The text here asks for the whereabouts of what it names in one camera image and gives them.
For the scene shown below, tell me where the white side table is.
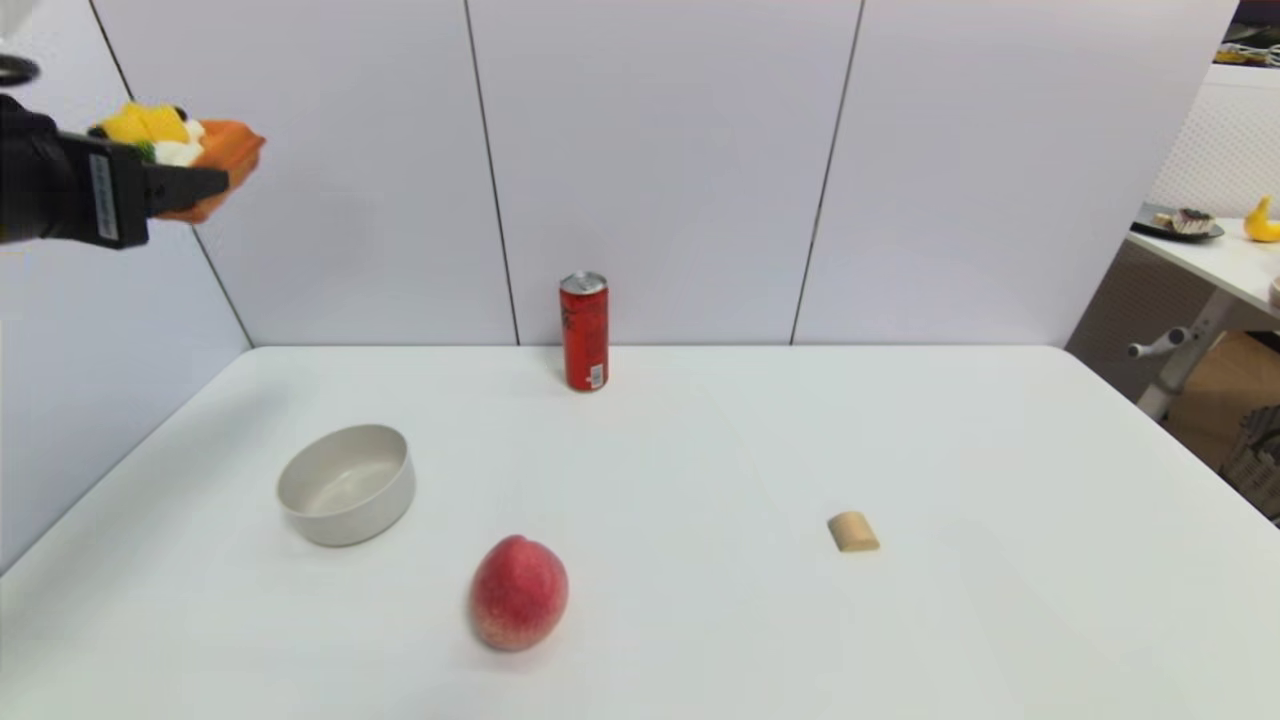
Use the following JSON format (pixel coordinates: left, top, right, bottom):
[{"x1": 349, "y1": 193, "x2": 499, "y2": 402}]
[{"x1": 1125, "y1": 218, "x2": 1280, "y2": 423}]

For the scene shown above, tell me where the dark wicker basket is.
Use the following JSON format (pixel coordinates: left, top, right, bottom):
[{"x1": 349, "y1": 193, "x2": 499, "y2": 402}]
[{"x1": 1220, "y1": 405, "x2": 1280, "y2": 527}]

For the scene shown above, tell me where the white pegboard panel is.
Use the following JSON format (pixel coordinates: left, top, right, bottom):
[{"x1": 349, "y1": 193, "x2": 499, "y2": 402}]
[{"x1": 1145, "y1": 65, "x2": 1280, "y2": 223}]

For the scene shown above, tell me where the orange fruit-topped triangle bread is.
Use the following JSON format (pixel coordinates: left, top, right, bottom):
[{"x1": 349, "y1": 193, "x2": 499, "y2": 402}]
[{"x1": 88, "y1": 100, "x2": 267, "y2": 225}]

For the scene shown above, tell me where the small tan wooden block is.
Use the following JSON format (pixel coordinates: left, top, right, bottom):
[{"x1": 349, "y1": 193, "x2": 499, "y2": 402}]
[{"x1": 827, "y1": 511, "x2": 881, "y2": 554}]

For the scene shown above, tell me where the beige round bowl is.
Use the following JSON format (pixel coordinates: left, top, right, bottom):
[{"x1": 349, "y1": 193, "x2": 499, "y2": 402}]
[{"x1": 277, "y1": 424, "x2": 418, "y2": 548}]

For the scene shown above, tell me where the red peach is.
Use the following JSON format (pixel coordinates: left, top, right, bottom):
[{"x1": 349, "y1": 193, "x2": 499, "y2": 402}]
[{"x1": 470, "y1": 534, "x2": 570, "y2": 652}]

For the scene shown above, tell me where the grey perforated partition panel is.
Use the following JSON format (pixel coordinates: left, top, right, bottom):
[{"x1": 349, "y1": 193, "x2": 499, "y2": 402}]
[{"x1": 1064, "y1": 240, "x2": 1233, "y2": 403}]

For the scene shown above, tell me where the red soda can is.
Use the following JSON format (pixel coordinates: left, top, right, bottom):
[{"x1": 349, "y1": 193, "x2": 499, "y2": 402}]
[{"x1": 559, "y1": 271, "x2": 610, "y2": 393}]

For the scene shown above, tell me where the white table crank handle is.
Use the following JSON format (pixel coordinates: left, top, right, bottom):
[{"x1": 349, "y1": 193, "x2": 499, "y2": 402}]
[{"x1": 1128, "y1": 328, "x2": 1193, "y2": 362}]

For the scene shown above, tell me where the black plate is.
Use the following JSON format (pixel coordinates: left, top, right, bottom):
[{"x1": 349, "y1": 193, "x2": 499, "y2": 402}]
[{"x1": 1131, "y1": 204, "x2": 1224, "y2": 243}]

